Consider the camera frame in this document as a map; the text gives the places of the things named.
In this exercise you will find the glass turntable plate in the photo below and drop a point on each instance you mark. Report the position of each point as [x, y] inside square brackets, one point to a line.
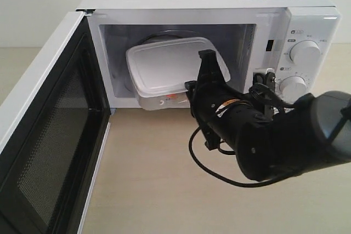
[119, 39]

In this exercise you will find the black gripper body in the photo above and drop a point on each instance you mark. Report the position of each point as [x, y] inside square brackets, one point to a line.
[219, 113]

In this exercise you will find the white microwave oven body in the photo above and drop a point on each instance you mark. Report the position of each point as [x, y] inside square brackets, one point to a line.
[249, 34]

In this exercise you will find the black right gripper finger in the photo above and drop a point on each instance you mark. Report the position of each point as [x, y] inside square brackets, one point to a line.
[209, 71]

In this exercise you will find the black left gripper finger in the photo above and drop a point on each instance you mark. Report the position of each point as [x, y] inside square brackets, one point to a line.
[191, 89]

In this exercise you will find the lower white timer knob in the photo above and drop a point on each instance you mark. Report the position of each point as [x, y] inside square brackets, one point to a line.
[292, 88]

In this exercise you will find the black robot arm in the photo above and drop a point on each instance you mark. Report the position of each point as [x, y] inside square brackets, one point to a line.
[272, 140]

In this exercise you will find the white plastic lidded container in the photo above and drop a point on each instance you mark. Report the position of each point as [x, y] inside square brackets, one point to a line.
[159, 70]

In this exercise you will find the upper white power knob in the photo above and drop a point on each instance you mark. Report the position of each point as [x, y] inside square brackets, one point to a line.
[305, 52]

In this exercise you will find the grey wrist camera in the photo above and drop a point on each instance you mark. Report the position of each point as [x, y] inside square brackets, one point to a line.
[263, 90]

